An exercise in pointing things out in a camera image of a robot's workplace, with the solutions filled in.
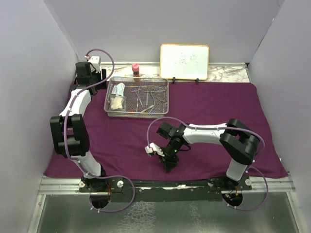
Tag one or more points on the steel tweezers front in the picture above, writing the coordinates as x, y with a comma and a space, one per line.
148, 108

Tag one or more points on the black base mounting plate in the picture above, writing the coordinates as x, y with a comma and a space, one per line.
120, 190

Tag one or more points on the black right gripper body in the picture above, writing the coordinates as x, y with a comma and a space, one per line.
170, 153

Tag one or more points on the white gauze bag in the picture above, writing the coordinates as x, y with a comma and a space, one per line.
117, 103

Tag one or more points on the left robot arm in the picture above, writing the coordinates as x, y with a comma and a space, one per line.
69, 133

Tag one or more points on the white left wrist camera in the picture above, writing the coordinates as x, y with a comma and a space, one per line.
95, 63

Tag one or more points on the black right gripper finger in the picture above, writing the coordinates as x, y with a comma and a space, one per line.
167, 167
173, 164

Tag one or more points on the pink lid spice bottle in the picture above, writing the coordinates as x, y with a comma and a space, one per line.
135, 69

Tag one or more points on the steel forceps left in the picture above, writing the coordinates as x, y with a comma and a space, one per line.
137, 92

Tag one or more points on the steel clamp right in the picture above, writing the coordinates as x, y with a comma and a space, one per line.
158, 93

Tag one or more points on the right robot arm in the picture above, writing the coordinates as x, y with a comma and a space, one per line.
238, 140

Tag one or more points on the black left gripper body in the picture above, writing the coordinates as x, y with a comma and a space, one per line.
96, 77

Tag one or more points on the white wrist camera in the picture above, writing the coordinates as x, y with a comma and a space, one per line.
95, 63
153, 149

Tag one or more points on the metal mesh tray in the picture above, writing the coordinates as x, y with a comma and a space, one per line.
131, 107

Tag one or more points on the yellow framed whiteboard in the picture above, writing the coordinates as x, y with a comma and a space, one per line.
184, 62

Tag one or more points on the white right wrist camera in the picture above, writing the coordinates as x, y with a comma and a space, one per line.
153, 149

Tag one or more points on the aluminium frame rail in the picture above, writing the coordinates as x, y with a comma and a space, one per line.
49, 186

